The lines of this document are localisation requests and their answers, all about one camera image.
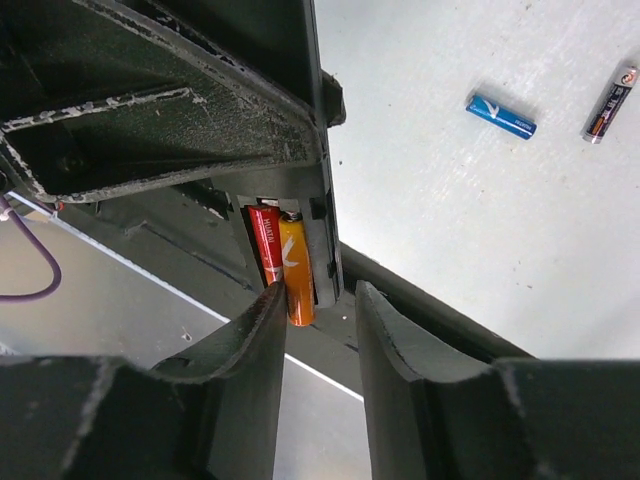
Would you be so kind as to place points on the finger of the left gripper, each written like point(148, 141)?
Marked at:
point(101, 99)

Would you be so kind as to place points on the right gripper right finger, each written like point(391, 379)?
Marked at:
point(434, 412)

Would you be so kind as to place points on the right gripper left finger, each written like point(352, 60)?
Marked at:
point(208, 412)

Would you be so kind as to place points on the orange battery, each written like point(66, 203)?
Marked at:
point(297, 270)

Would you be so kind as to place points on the black remote control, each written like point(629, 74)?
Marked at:
point(320, 175)

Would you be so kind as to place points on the red yellow battery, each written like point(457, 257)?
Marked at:
point(265, 224)

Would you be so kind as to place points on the blue battery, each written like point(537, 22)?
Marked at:
point(502, 117)

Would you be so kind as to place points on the black grey battery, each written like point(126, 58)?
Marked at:
point(609, 104)

